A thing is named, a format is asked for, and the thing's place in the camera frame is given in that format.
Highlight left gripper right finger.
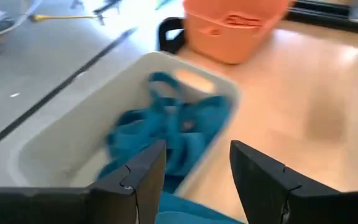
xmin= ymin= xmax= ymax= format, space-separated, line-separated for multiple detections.
xmin=229 ymin=139 xmax=358 ymax=224

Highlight blue bands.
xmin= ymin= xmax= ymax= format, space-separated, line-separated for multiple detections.
xmin=104 ymin=108 xmax=155 ymax=164

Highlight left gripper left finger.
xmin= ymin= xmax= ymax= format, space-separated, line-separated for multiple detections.
xmin=0 ymin=139 xmax=167 ymax=224

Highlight white plastic basket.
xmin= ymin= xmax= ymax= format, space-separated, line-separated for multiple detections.
xmin=9 ymin=51 xmax=241 ymax=200

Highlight yellow-tipped floor cable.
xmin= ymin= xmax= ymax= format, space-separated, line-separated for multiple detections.
xmin=29 ymin=13 xmax=102 ymax=23

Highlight orange plastic basket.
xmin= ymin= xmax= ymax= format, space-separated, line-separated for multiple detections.
xmin=183 ymin=0 xmax=291 ymax=65

